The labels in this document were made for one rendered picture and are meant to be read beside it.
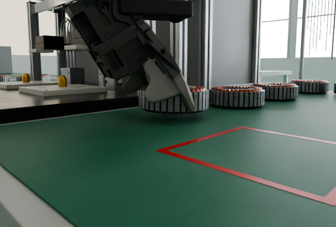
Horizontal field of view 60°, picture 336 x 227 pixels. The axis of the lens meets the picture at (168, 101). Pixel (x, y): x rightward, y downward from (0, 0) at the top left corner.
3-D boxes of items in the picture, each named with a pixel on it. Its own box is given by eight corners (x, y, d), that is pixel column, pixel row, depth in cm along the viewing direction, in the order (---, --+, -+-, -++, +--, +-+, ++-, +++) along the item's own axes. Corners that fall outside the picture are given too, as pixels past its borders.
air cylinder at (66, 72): (70, 85, 92) (69, 67, 91) (59, 84, 97) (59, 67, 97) (84, 84, 96) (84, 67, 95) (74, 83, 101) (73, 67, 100)
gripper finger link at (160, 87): (166, 130, 40) (127, 79, 42) (199, 106, 41) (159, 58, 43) (169, 124, 37) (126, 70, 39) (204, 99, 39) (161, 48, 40)
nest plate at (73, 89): (43, 96, 59) (43, 90, 59) (18, 91, 69) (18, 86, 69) (107, 91, 69) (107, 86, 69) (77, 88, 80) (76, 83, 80)
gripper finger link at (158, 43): (168, 87, 42) (133, 44, 44) (178, 81, 43) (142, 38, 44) (172, 74, 38) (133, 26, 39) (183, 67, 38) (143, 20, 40)
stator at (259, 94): (200, 102, 64) (200, 86, 64) (245, 101, 67) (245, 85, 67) (224, 110, 54) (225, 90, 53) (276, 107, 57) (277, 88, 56)
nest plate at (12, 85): (6, 89, 76) (6, 84, 76) (-10, 86, 86) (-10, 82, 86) (62, 86, 86) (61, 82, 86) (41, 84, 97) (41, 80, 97)
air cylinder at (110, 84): (114, 89, 75) (113, 68, 74) (98, 88, 80) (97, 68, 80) (129, 88, 78) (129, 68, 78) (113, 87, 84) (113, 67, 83)
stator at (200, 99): (153, 117, 40) (154, 90, 39) (129, 106, 50) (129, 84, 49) (222, 112, 44) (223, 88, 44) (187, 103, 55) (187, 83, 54)
